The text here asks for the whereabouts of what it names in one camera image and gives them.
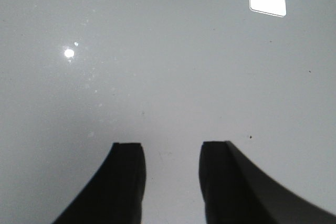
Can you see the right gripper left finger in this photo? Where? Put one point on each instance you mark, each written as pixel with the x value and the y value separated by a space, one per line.
pixel 115 192

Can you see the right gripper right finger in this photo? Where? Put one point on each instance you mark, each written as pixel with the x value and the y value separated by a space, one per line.
pixel 235 190

